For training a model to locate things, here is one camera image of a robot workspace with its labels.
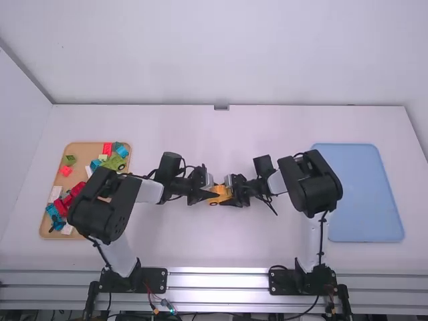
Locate pile of toy bricks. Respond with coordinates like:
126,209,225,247
45,180,88,235

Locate tan tray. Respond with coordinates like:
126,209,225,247
39,141,133,241

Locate red wire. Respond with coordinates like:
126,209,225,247
142,282,161,315

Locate silver rails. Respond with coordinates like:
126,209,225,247
0,267,428,315

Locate blue mat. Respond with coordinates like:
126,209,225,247
310,142,406,243

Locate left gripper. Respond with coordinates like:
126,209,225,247
186,164,221,207

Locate yellow toy car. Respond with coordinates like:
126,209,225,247
207,183,235,207

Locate black cable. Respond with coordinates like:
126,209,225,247
142,156,190,181
317,212,330,268
257,195,279,217

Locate green wheeled toy brick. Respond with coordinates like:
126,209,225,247
100,154,128,171

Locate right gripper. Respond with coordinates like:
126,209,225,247
220,173,251,209

